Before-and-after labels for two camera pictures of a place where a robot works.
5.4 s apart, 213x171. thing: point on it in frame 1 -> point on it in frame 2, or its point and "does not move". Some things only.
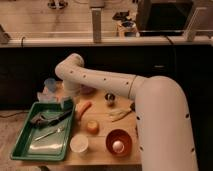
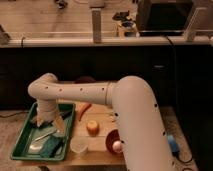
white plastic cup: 79,143 does not move
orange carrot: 81,108 does not move
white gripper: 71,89 -> 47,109
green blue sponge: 68,105 -> 50,146
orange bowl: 118,135 does not move
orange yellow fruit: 93,127 does not move
